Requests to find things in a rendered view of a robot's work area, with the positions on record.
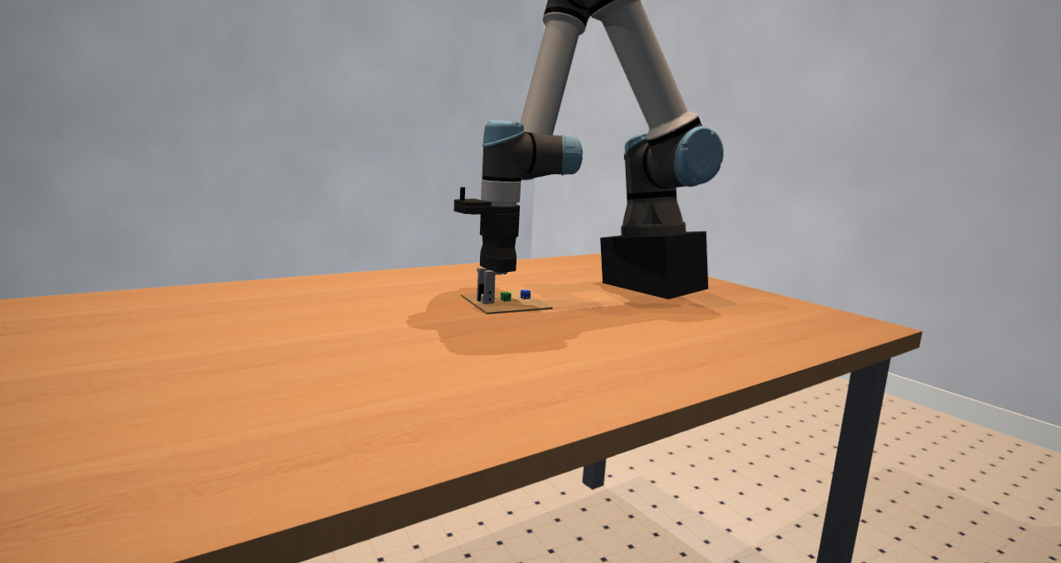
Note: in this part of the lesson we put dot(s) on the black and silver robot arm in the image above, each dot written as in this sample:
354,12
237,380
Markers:
676,152

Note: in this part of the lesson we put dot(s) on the tan mat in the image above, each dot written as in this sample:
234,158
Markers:
517,304

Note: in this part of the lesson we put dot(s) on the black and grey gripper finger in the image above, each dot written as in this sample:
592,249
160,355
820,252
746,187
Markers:
489,286
480,282

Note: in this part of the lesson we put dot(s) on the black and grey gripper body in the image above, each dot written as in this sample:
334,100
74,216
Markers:
499,224

